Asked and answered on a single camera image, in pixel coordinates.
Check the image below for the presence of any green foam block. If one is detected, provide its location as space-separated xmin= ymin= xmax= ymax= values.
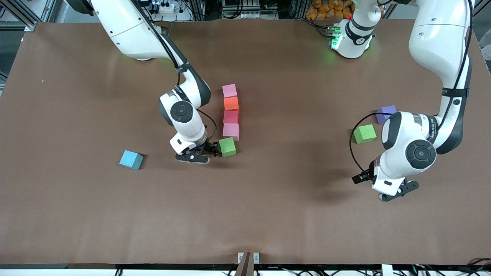
xmin=218 ymin=137 xmax=237 ymax=158
xmin=353 ymin=124 xmax=377 ymax=145

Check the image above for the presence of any light pink foam block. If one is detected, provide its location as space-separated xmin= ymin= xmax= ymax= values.
xmin=222 ymin=123 xmax=240 ymax=141

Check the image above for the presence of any blue foam block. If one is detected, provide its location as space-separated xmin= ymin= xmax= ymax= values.
xmin=119 ymin=150 xmax=144 ymax=171

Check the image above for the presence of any purple foam block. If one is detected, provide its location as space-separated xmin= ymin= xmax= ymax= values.
xmin=375 ymin=105 xmax=398 ymax=125

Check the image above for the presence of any large brown table mat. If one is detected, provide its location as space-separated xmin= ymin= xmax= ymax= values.
xmin=0 ymin=18 xmax=491 ymax=265

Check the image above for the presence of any metal rack equipment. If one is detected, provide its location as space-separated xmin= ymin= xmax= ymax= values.
xmin=221 ymin=0 xmax=278 ymax=20

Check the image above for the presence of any white power strip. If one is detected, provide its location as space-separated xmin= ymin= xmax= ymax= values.
xmin=149 ymin=1 xmax=180 ymax=14

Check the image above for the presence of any bag of orange fruit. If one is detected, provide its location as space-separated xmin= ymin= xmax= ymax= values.
xmin=306 ymin=0 xmax=355 ymax=20

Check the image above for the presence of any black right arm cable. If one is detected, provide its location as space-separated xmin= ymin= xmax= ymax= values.
xmin=197 ymin=109 xmax=218 ymax=140

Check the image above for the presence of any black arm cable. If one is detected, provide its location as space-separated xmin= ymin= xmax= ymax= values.
xmin=197 ymin=109 xmax=218 ymax=140
xmin=349 ymin=111 xmax=394 ymax=174

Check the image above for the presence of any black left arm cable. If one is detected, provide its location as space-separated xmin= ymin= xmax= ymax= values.
xmin=349 ymin=111 xmax=394 ymax=174

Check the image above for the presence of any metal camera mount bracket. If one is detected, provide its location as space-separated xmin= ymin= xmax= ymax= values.
xmin=235 ymin=252 xmax=260 ymax=276

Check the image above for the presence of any aluminium frame profile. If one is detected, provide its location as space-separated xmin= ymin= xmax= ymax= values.
xmin=470 ymin=0 xmax=491 ymax=27
xmin=0 ymin=0 xmax=39 ymax=32

